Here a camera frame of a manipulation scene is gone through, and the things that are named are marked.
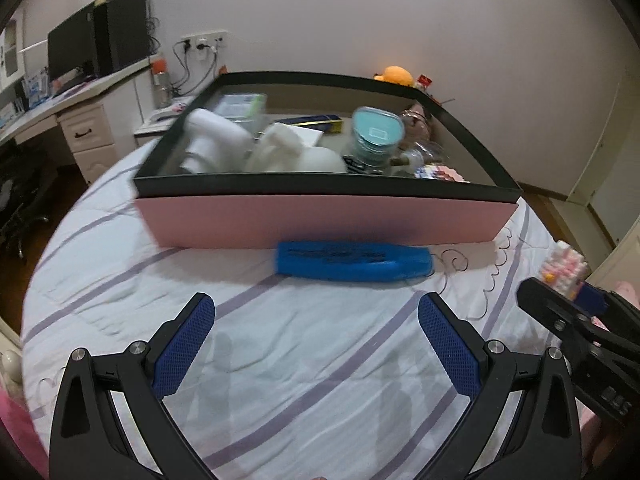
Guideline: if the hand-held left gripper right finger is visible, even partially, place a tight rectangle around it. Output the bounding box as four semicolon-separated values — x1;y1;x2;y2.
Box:
415;291;583;480

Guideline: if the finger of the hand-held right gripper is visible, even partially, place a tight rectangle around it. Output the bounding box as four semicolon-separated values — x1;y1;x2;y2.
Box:
579;283;609;319
516;277;596;333

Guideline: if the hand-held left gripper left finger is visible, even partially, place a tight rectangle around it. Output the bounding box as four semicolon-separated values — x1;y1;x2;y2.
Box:
48;291;218;480

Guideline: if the pink and white packet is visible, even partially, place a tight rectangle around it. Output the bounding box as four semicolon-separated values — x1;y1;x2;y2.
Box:
544;241;590;297

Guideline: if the blue plastic case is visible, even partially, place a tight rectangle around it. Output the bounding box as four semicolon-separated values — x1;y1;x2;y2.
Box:
276;240;434;284

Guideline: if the pink storage box black rim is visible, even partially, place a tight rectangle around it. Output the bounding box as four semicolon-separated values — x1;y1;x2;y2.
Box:
132;71;523;256

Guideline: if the copper metal cup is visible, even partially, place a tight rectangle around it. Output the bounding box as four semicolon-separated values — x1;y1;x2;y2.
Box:
402;101;437;143

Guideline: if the clear plastic box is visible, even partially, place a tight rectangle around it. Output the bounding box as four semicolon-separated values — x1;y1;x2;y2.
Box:
214;92;267;122

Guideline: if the striped white bedsheet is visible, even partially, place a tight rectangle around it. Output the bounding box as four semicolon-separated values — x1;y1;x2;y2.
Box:
20;132;591;480

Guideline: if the white wardrobe door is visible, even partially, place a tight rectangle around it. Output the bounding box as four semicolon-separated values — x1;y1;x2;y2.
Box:
565;67;640;281

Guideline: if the pink blanket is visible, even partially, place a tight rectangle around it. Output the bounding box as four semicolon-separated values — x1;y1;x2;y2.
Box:
0;390;48;480

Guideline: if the white roll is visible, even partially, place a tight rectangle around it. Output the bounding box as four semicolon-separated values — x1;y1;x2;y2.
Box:
179;107;251;175

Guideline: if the white nightstand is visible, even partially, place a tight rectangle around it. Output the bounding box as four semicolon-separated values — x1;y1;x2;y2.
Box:
133;94;198;150

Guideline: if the black office chair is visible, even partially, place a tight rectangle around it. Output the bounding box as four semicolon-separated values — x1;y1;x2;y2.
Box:
0;147;53;263

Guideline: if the teal lid jar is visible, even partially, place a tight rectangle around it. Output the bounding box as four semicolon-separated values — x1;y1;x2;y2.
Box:
341;106;405;175

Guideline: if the white desk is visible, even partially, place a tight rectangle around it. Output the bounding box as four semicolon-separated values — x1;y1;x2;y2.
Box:
0;57;153;186

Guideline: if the blue gold flat box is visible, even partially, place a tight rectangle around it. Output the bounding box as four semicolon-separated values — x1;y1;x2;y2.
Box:
274;114;346;135

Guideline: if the clear bottle orange cap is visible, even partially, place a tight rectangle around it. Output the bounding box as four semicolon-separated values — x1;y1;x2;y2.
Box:
151;58;172;107

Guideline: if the orange plush octopus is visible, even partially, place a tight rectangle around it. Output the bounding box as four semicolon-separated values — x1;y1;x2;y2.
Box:
374;65;416;87

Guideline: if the blue white box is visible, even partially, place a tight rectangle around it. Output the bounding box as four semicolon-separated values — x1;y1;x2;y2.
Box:
24;72;52;109

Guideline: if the black computer tower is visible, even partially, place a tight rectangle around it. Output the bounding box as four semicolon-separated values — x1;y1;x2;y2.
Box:
92;0;151;77

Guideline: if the black computer monitor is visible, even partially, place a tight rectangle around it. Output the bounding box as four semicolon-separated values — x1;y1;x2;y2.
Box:
46;7;98;83

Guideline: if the white glass-door cabinet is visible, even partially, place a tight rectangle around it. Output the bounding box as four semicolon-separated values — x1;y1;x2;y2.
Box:
0;17;26;88

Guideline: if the black power cable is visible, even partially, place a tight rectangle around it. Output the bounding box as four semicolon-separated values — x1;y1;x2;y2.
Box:
172;39;222;97

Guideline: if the white wall power strip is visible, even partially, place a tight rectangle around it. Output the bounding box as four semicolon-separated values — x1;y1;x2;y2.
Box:
180;31;229;47

